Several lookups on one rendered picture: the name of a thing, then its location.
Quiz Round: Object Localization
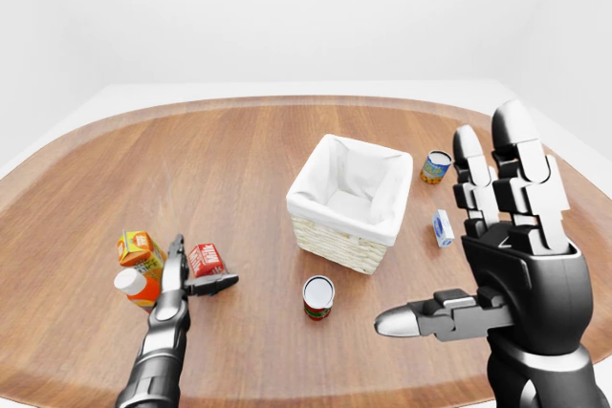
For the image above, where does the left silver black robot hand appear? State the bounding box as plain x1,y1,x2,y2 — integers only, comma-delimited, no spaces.
148,233,240,328

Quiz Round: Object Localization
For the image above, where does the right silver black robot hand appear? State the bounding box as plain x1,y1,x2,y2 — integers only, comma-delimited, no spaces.
373,98,595,356

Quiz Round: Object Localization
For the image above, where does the red milk carton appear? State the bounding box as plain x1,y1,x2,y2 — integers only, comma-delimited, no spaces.
187,243,230,279

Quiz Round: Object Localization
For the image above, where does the white lined wicker basket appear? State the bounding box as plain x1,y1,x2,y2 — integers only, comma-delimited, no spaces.
285,133,415,276

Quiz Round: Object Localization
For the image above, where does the orange bottle with white cap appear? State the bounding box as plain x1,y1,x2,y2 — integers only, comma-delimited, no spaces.
113,268,163,310

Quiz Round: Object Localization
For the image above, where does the orange juice carton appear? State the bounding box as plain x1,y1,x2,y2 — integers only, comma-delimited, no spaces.
116,229,168,277

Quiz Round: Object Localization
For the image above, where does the small white blue box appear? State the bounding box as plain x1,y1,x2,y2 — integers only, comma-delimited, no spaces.
431,208,455,248

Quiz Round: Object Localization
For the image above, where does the blue and yellow tin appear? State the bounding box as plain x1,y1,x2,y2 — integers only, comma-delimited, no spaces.
419,149,453,185

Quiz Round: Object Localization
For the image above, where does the red tin with white lid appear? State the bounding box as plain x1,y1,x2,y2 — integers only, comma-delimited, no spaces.
302,274,336,322

